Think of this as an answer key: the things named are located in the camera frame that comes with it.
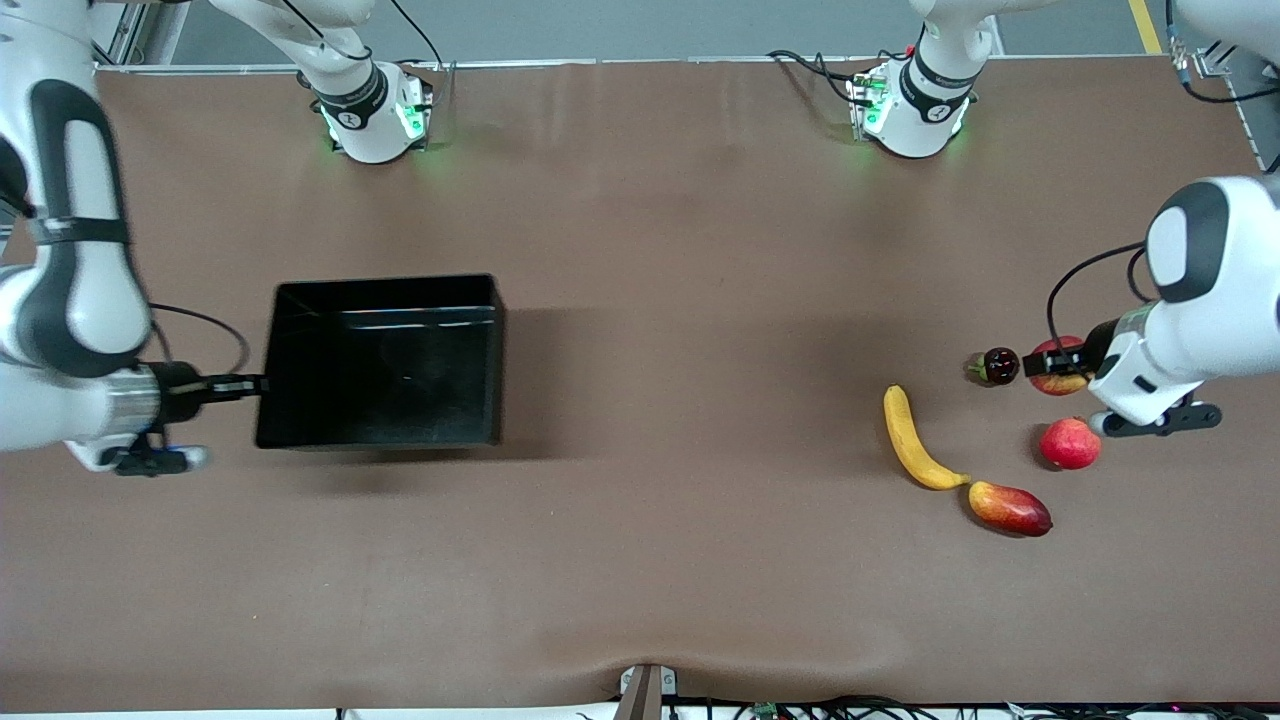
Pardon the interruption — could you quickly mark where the black right arm base cable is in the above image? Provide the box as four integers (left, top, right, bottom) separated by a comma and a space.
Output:
388, 0, 446, 73

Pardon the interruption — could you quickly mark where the red pomegranate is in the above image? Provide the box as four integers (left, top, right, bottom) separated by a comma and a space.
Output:
1039, 416, 1103, 471

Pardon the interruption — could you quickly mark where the red yellow apple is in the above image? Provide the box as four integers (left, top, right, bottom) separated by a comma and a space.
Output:
1030, 336, 1093, 397

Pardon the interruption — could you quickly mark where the black plastic box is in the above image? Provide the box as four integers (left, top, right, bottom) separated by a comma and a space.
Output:
255, 274, 506, 451

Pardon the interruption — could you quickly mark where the metal table edge bracket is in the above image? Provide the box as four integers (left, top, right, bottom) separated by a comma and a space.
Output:
617, 663, 679, 720

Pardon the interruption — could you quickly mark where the red yellow mango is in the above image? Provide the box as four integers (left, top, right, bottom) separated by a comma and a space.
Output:
968, 481, 1054, 538

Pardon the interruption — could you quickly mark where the dark purple mangosteen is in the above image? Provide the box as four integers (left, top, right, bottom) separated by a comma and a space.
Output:
965, 347, 1021, 387

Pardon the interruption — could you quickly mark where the black left arm base cable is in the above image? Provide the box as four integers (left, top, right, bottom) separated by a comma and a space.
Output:
767, 49, 863, 106

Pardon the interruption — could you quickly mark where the aluminium frame post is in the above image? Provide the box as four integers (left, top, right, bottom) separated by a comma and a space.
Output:
90, 0, 191, 66
1198, 45, 1280, 83

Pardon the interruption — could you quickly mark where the black cable with connector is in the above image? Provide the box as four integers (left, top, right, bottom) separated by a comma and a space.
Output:
1165, 0, 1280, 106

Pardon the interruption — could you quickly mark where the brown table mat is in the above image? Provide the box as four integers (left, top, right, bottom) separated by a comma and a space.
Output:
0, 58, 1280, 713

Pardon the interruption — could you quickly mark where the black arm base cable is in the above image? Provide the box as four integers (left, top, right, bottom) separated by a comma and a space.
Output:
767, 49, 863, 106
388, 0, 446, 73

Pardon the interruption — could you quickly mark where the yellow banana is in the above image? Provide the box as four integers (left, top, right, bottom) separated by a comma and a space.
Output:
883, 385, 972, 491

